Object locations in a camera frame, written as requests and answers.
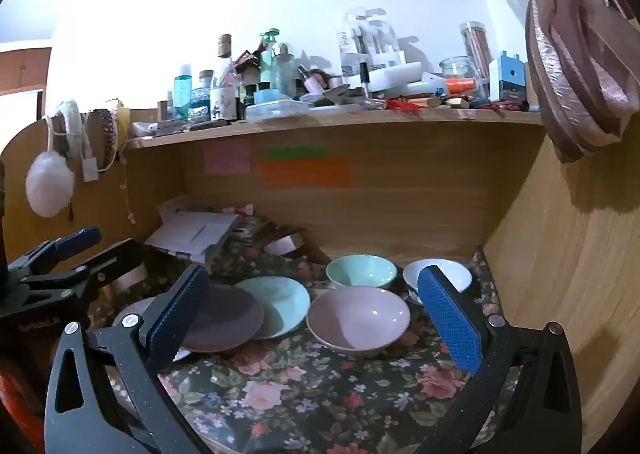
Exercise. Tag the teal bottle white cap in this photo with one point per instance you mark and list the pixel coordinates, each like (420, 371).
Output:
(183, 91)

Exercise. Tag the white tube red cap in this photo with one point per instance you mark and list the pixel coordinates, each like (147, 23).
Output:
(240, 209)

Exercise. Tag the wooden hairbrush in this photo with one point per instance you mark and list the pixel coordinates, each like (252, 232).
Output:
(104, 136)

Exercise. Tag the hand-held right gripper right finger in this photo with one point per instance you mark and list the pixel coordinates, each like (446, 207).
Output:
(450, 321)

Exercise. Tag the white plate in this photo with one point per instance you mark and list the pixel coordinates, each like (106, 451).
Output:
(131, 310)

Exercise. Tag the clear plastic case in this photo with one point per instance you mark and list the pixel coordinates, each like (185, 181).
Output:
(277, 109)

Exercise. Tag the tall jar brown sticks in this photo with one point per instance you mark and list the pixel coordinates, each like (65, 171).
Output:
(476, 46)

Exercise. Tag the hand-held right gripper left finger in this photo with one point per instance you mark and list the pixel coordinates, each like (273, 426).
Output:
(175, 321)

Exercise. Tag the white printed cup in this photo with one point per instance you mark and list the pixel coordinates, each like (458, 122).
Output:
(223, 104)

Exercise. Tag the small white box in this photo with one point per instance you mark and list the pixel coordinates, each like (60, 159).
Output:
(282, 245)

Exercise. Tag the pink nail polish bottle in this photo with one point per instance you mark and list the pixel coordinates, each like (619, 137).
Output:
(315, 84)

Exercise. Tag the mint green bowl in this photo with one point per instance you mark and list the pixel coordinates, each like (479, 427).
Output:
(361, 271)

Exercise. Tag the white spotted bowl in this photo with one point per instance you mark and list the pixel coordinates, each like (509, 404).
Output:
(415, 274)

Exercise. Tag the clear glass bottle gold cap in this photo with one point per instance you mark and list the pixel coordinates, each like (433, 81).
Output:
(225, 64)

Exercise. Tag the white powder puff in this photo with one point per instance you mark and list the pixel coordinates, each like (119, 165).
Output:
(49, 184)

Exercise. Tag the white tube orange cap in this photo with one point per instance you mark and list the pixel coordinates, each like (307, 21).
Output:
(450, 84)

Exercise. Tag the person's orange clothing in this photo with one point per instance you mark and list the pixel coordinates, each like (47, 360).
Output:
(15, 399)

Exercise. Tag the light green plate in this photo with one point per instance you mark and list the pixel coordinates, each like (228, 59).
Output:
(282, 301)

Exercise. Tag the teal small box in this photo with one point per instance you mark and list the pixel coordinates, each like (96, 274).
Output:
(266, 93)

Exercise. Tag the pink sticky note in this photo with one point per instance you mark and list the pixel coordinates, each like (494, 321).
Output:
(226, 156)

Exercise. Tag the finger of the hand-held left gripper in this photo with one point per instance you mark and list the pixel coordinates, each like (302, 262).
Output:
(75, 239)
(117, 261)

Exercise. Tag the white paper pile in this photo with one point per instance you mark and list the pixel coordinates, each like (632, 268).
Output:
(190, 234)

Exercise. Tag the green pump bottle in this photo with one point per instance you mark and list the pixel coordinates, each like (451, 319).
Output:
(269, 54)

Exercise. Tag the white flat box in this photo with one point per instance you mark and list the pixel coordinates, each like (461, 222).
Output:
(395, 74)

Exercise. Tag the floral tablecloth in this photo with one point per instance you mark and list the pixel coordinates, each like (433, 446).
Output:
(300, 394)

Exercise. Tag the blue liquid glass bottle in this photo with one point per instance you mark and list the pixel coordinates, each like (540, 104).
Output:
(201, 101)

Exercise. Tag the green sticky note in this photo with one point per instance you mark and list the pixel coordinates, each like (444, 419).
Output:
(295, 152)

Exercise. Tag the short glass jar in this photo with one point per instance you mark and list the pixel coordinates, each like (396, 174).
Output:
(459, 71)

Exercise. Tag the pink brown curtain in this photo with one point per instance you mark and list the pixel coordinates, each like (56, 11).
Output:
(575, 59)

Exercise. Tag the orange sticky note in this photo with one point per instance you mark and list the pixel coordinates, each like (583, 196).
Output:
(305, 172)

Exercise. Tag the pile of booklets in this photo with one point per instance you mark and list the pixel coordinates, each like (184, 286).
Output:
(252, 231)

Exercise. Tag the white fluffy headband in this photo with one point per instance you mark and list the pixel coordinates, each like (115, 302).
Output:
(70, 126)

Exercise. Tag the packaged brush set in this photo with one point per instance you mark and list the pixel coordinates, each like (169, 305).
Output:
(370, 41)

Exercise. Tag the brown wooden cabinet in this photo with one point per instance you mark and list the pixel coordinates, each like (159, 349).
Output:
(25, 66)

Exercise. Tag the clear bottle silver cap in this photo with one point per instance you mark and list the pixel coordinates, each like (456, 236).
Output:
(284, 71)

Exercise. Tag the mauve plate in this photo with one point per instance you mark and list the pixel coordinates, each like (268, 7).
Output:
(225, 321)

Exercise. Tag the pink bowl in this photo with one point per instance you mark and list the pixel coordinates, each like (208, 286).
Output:
(357, 319)

